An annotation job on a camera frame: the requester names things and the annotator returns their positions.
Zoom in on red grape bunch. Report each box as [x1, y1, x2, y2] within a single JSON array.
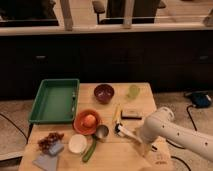
[[38, 132, 64, 153]]

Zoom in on green handled metal measuring cup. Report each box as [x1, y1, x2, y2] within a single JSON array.
[[82, 125, 109, 163]]

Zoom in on orange fruit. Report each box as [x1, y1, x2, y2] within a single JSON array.
[[83, 114, 96, 128]]

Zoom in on white round lid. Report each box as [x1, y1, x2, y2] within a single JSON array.
[[68, 134, 87, 154]]

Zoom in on green plastic tray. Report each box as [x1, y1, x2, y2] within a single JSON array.
[[28, 79, 79, 124]]

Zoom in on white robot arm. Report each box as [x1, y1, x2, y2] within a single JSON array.
[[136, 107, 213, 162]]

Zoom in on black cable on floor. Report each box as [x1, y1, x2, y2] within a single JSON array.
[[165, 103, 200, 150]]

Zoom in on dark block sponge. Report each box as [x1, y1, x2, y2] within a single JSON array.
[[121, 109, 142, 120]]

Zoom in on blue grey cloth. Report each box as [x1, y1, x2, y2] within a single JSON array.
[[32, 141, 64, 171]]

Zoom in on light green cup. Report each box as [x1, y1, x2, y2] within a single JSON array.
[[128, 85, 140, 99]]

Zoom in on blue device on floor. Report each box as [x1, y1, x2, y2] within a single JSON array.
[[185, 92, 212, 108]]

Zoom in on orange plate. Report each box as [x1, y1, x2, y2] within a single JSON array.
[[73, 109, 102, 135]]

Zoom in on black cable left floor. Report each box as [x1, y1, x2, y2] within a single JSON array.
[[0, 112, 29, 143]]

